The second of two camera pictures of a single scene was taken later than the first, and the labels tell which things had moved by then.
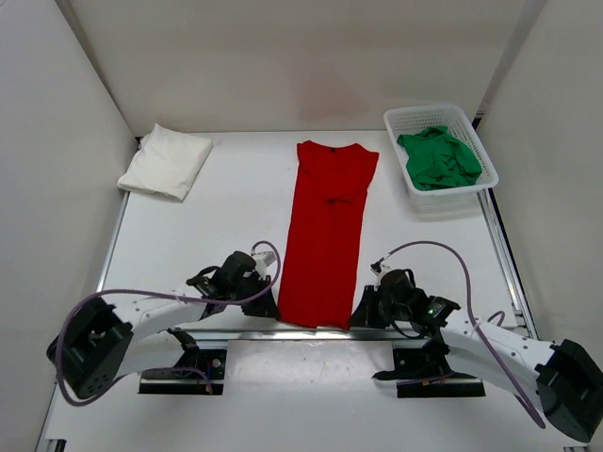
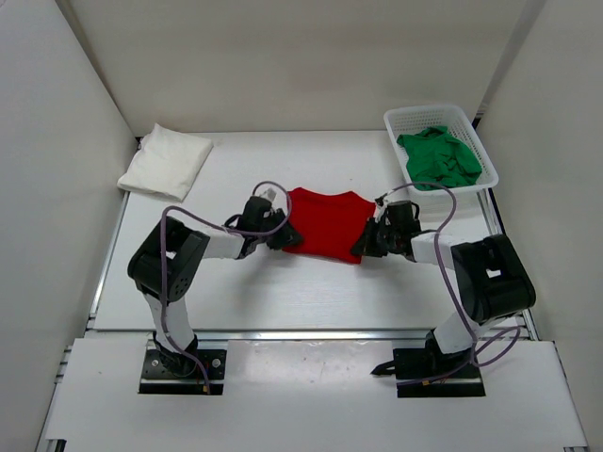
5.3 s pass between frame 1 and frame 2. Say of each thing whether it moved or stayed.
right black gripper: moved
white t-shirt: stayed
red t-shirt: moved
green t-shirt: stayed
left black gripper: moved
